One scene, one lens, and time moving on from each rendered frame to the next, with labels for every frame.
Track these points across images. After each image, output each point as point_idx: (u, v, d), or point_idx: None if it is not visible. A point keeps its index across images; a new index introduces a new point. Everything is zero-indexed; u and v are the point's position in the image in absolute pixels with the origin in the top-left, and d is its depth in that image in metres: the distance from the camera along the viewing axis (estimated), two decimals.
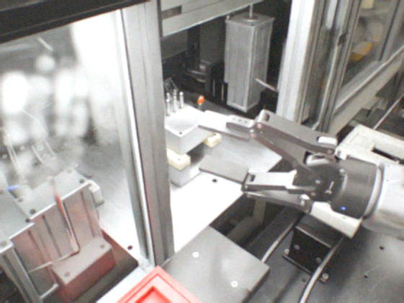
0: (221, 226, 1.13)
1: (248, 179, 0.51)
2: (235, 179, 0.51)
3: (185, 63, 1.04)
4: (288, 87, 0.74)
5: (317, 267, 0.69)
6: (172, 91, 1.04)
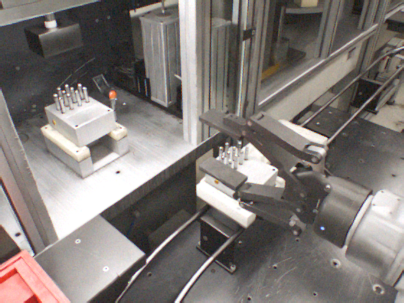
0: (156, 219, 1.15)
1: (244, 187, 0.50)
2: (229, 183, 0.49)
3: (115, 60, 1.06)
4: (188, 81, 0.76)
5: (209, 256, 0.71)
6: (102, 86, 1.06)
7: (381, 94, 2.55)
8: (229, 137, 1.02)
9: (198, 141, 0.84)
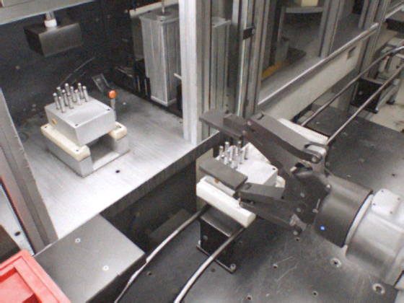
0: (156, 218, 1.15)
1: (244, 187, 0.50)
2: (229, 183, 0.49)
3: (115, 60, 1.06)
4: (188, 81, 0.76)
5: (209, 255, 0.71)
6: (102, 86, 1.06)
7: (381, 94, 2.54)
8: (229, 136, 1.02)
9: (198, 141, 0.84)
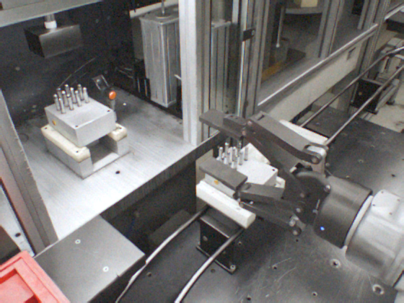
0: (156, 219, 1.15)
1: (243, 187, 0.50)
2: (229, 183, 0.49)
3: (115, 60, 1.06)
4: (188, 82, 0.76)
5: (208, 256, 0.71)
6: (102, 87, 1.06)
7: (381, 94, 2.55)
8: (229, 138, 1.02)
9: (198, 141, 0.84)
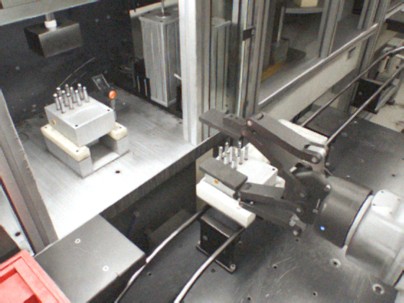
0: (156, 218, 1.15)
1: (244, 187, 0.50)
2: (229, 183, 0.49)
3: (115, 60, 1.06)
4: (188, 81, 0.76)
5: (209, 256, 0.71)
6: (102, 86, 1.06)
7: (381, 94, 2.55)
8: (229, 137, 1.02)
9: (198, 141, 0.84)
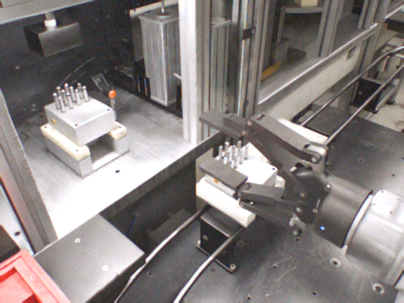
0: (156, 218, 1.15)
1: (244, 187, 0.50)
2: (229, 183, 0.49)
3: (115, 60, 1.06)
4: (188, 81, 0.76)
5: (208, 255, 0.71)
6: (102, 86, 1.06)
7: (381, 94, 2.54)
8: (229, 136, 1.02)
9: (198, 141, 0.84)
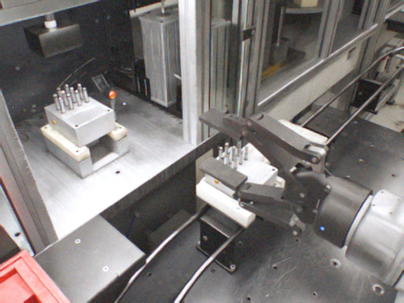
0: (156, 219, 1.15)
1: (243, 187, 0.50)
2: (229, 183, 0.49)
3: (115, 60, 1.06)
4: (188, 81, 0.76)
5: (208, 256, 0.71)
6: (102, 86, 1.06)
7: (381, 94, 2.55)
8: (229, 137, 1.02)
9: (198, 141, 0.84)
